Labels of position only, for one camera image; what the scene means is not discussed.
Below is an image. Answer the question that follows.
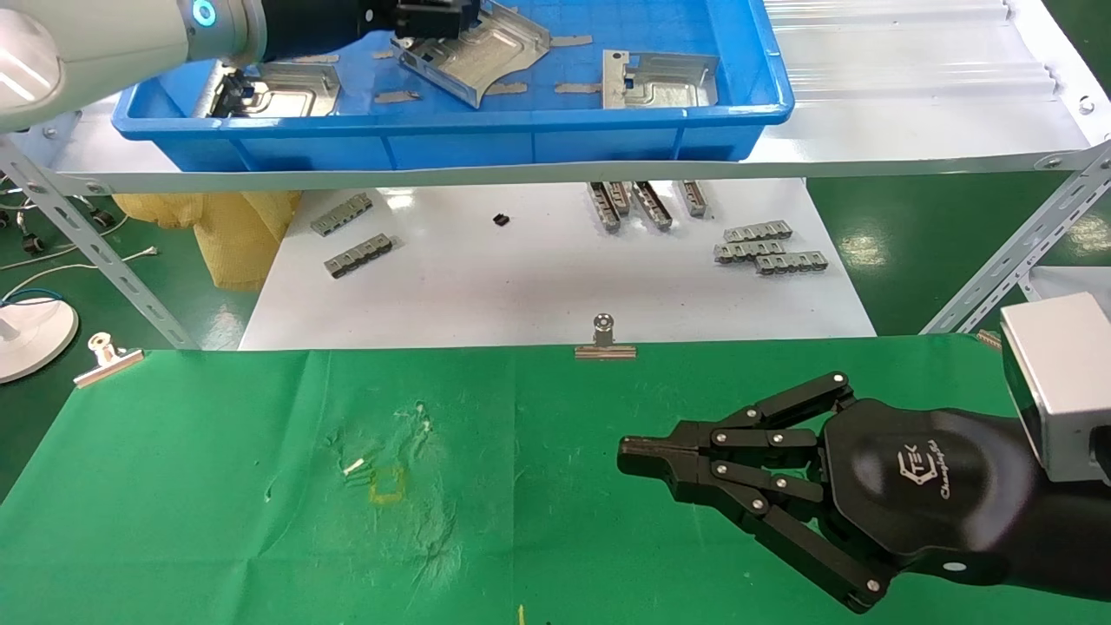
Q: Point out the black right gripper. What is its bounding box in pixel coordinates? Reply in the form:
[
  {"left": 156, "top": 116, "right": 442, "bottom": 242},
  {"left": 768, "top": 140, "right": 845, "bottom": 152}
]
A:
[{"left": 618, "top": 371, "right": 1042, "bottom": 614}]

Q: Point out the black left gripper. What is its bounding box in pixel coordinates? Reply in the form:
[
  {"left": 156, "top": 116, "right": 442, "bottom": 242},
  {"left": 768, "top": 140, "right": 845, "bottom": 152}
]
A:
[{"left": 259, "top": 0, "right": 481, "bottom": 63}]

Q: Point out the stamped metal plate part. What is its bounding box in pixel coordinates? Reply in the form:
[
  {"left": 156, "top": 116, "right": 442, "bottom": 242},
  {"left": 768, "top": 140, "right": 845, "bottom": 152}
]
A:
[
  {"left": 602, "top": 49, "right": 722, "bottom": 111},
  {"left": 395, "top": 0, "right": 553, "bottom": 110},
  {"left": 208, "top": 62, "right": 342, "bottom": 119}
]

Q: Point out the blue plastic bin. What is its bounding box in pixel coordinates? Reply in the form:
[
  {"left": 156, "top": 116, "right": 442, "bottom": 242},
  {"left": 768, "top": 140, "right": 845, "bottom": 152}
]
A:
[{"left": 111, "top": 0, "right": 795, "bottom": 172}]

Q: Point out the yellow garment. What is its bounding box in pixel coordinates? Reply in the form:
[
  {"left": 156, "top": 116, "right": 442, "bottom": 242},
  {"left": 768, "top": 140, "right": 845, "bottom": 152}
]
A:
[{"left": 113, "top": 191, "right": 304, "bottom": 292}]

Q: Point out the white slotted angle shelf rack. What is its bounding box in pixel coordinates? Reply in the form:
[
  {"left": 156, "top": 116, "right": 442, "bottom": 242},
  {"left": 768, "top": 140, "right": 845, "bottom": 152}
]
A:
[{"left": 0, "top": 0, "right": 1111, "bottom": 350}]

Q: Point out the black wheeled chair base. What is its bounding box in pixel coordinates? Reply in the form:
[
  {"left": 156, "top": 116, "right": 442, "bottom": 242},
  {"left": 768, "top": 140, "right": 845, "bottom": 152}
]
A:
[{"left": 0, "top": 178, "right": 116, "bottom": 255}]

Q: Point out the white round base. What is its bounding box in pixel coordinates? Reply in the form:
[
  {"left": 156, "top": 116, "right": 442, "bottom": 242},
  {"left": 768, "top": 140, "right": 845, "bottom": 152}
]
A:
[{"left": 0, "top": 295, "right": 80, "bottom": 385}]

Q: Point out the green table cloth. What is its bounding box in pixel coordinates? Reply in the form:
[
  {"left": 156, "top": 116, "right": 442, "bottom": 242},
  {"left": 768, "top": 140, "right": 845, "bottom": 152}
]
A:
[{"left": 0, "top": 334, "right": 1111, "bottom": 625}]

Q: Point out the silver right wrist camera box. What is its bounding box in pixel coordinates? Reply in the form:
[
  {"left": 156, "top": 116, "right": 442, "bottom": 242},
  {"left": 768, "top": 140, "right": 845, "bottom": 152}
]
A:
[{"left": 998, "top": 292, "right": 1111, "bottom": 484}]

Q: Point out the white floor cable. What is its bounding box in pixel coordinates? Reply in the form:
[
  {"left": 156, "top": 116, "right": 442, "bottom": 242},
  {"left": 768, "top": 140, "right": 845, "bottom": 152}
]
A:
[{"left": 0, "top": 246, "right": 160, "bottom": 298}]

